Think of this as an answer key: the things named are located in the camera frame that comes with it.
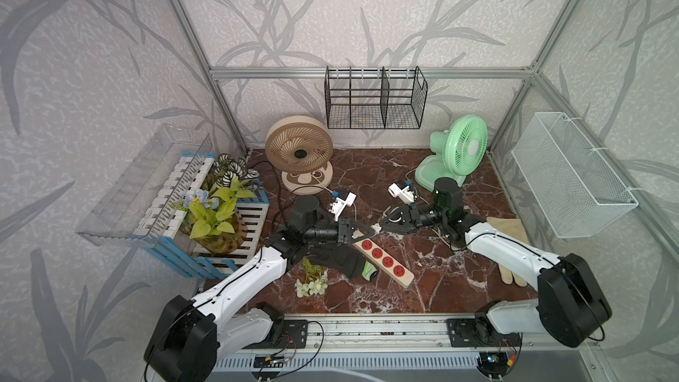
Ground beige work glove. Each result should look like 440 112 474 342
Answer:
484 216 530 288

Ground potted green plant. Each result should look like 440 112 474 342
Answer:
173 180 255 256

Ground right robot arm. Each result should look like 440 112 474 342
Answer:
379 177 613 348

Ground white beige fan cable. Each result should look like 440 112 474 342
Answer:
312 169 383 235

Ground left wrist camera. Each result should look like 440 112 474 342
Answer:
329 189 356 221

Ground beige round desk fan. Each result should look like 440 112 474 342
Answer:
265 116 334 196

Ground green desk fan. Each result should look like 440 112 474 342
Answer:
415 115 488 192

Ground blue white wooden crate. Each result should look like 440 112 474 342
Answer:
133 150 270 279

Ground clear plastic tray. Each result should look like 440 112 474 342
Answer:
76 124 212 248

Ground white green fan cable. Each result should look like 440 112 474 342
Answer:
405 167 463 245

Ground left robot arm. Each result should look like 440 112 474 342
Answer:
143 196 376 381

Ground black work glove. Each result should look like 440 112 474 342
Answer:
309 245 378 281

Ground striped leaf plant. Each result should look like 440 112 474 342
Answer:
210 153 259 189

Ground black wire basket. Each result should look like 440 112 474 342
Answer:
324 67 429 130

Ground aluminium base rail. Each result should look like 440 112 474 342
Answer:
141 312 616 382

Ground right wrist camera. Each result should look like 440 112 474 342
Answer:
388 180 416 204

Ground black power strip cable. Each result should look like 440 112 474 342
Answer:
248 160 319 240

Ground beige power strip red sockets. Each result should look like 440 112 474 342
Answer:
352 239 415 288

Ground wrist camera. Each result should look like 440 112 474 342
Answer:
329 189 356 221
388 180 416 204

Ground white artificial flower sprig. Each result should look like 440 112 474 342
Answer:
295 257 328 298

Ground white wire basket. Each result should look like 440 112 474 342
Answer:
512 111 638 239

